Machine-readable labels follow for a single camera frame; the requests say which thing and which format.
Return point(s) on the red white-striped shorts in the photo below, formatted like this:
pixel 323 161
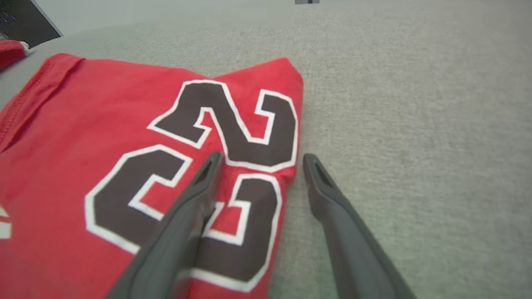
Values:
pixel 10 54

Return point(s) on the black cabinet panel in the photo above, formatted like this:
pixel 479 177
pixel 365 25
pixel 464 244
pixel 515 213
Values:
pixel 23 18

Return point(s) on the red white jersey shirt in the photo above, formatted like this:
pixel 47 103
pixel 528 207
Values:
pixel 83 137

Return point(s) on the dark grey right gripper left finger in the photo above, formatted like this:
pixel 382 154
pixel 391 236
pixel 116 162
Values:
pixel 174 249

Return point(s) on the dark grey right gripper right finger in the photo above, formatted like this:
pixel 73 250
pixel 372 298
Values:
pixel 357 257

